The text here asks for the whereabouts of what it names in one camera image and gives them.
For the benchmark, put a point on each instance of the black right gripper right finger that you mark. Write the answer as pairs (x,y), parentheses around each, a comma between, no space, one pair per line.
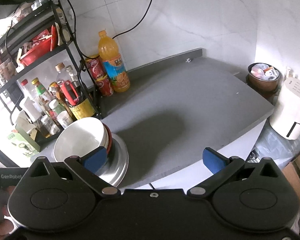
(223,170)

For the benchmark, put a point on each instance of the red basket on shelf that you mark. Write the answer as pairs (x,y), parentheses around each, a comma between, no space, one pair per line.
(43,43)

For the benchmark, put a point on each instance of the large white plate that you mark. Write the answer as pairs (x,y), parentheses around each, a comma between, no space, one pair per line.
(116,166)

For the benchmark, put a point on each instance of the person's left hand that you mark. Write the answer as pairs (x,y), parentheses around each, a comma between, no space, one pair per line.
(6,226)

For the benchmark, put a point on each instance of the dark soy sauce bottle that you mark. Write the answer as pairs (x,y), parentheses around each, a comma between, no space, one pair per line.
(70,86)

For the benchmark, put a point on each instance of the brown pot with bags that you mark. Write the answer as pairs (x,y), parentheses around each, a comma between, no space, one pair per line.
(263,78)

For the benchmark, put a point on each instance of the speckled white bowl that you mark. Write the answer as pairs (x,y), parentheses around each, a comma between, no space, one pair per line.
(104,139)

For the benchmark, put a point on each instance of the white ceramic bowl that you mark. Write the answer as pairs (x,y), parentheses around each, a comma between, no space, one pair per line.
(80,138)

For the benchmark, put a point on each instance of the black metal kitchen rack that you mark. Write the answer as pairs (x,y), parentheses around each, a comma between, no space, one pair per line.
(12,71)

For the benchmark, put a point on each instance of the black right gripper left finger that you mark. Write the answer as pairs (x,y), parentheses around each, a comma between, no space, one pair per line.
(85,169)

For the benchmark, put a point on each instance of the red rimmed bowl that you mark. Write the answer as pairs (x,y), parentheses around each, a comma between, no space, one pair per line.
(108,139)

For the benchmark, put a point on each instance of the white air fryer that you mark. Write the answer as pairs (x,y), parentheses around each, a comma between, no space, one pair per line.
(285,119)

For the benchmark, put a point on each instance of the green box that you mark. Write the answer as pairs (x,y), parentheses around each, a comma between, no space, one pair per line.
(23,142)

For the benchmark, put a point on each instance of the orange juice bottle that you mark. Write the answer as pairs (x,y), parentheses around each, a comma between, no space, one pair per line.
(113,63)

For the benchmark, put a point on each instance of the small spice jar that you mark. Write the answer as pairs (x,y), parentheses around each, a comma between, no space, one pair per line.
(50,125)

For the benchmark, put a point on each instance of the white labelled jar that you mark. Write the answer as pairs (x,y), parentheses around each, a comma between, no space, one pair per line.
(61,114)

